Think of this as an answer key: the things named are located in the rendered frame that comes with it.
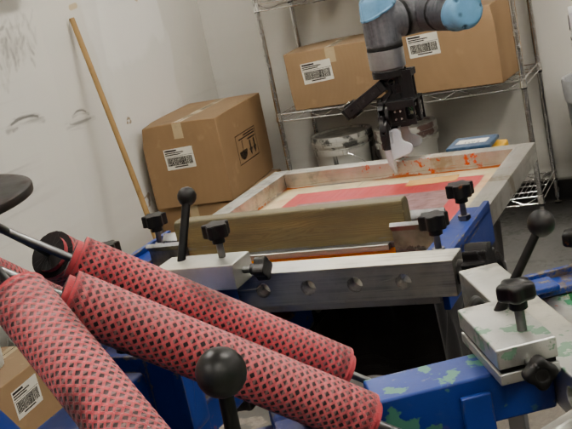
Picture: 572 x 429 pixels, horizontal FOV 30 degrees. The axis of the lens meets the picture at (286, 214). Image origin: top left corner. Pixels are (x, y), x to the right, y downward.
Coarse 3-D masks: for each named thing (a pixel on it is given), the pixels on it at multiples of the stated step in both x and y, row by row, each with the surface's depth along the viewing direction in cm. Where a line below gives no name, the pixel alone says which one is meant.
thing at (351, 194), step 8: (312, 192) 228; (320, 192) 226; (328, 192) 225; (336, 192) 223; (344, 192) 222; (352, 192) 220; (360, 192) 219; (368, 192) 217; (376, 192) 216; (296, 200) 224; (304, 200) 222; (312, 200) 221; (320, 200) 219; (328, 200) 218; (336, 200) 216; (344, 200) 215; (352, 200) 214
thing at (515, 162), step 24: (528, 144) 214; (312, 168) 235; (336, 168) 230; (360, 168) 227; (384, 168) 225; (408, 168) 223; (432, 168) 221; (456, 168) 219; (480, 168) 217; (504, 168) 199; (528, 168) 207; (264, 192) 225; (480, 192) 185; (504, 192) 187
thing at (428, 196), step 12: (456, 180) 212; (384, 192) 214; (396, 192) 212; (408, 192) 210; (420, 192) 208; (432, 192) 206; (444, 192) 204; (420, 204) 200; (432, 204) 198; (444, 204) 196; (456, 204) 194
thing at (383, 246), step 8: (312, 248) 171; (320, 248) 170; (328, 248) 170; (336, 248) 168; (344, 248) 168; (352, 248) 167; (360, 248) 167; (368, 248) 166; (376, 248) 166; (384, 248) 165; (256, 256) 174; (272, 256) 173; (280, 256) 173; (288, 256) 172; (296, 256) 172; (304, 256) 171
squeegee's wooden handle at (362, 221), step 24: (216, 216) 178; (240, 216) 175; (264, 216) 173; (288, 216) 171; (312, 216) 170; (336, 216) 168; (360, 216) 167; (384, 216) 165; (408, 216) 165; (192, 240) 180; (240, 240) 176; (264, 240) 174; (288, 240) 173; (312, 240) 171; (336, 240) 169; (360, 240) 168; (384, 240) 166
